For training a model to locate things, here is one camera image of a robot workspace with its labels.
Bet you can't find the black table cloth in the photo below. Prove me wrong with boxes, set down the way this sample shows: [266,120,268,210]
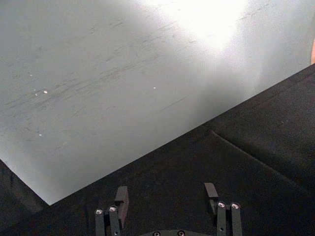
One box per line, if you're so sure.
[0,64,315,236]

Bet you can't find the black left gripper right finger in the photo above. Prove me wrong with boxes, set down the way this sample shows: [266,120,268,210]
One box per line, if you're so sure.
[204,182,243,236]

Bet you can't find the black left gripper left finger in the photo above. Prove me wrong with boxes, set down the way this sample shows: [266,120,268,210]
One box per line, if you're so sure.
[94,185,130,236]

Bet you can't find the plain pale wall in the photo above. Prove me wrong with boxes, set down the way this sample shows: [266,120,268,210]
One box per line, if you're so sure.
[0,0,315,206]

